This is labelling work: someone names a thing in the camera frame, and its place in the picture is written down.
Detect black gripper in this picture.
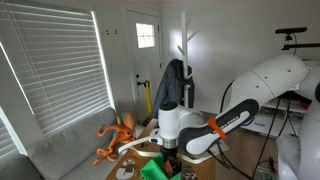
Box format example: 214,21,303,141
160,145,183,176

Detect green storage box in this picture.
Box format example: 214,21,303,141
139,153,184,180

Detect dark printed coaster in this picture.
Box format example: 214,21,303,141
181,165,199,180

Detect wooden table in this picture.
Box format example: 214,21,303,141
105,118,218,180

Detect orange octopus plush toy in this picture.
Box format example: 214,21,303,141
92,109,138,167

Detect dark grey jacket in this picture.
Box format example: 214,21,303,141
152,58,196,120

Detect white door with window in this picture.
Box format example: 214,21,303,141
123,9,164,125

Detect white shelf unit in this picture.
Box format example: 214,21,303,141
249,89,312,138

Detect grey sofa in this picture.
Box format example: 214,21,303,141
0,106,145,180

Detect white coat rack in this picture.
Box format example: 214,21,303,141
176,11,200,110

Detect wide white window blind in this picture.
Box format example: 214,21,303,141
0,1,113,138

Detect narrow white window blind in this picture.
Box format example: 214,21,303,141
0,111,19,161

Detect yellow handled tool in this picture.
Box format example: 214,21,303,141
143,80,154,120

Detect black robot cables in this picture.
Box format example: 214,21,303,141
206,79,301,180

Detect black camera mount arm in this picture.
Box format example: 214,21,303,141
281,33,320,52

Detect black stereo camera bar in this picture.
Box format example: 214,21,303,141
274,26,308,35

